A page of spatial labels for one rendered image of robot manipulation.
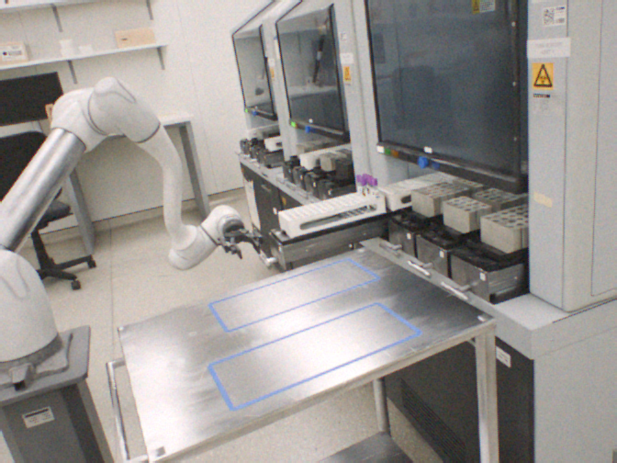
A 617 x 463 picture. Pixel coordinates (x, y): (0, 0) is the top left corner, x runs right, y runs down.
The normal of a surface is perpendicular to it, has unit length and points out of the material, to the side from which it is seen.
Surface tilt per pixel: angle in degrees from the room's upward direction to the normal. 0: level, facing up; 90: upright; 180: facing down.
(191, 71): 90
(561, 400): 90
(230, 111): 90
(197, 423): 0
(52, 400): 90
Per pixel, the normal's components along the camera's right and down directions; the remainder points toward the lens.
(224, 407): -0.15, -0.93
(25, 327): 0.74, 0.13
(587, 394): 0.34, 0.27
